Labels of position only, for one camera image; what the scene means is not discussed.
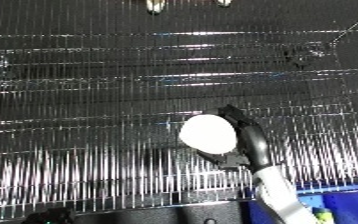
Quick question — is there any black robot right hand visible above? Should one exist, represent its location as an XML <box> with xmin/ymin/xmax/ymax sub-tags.
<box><xmin>194</xmin><ymin>104</ymin><xmax>275</xmax><ymax>174</ymax></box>

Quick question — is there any white paper cup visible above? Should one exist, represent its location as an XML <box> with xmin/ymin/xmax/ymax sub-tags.
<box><xmin>177</xmin><ymin>113</ymin><xmax>242</xmax><ymax>155</ymax></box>

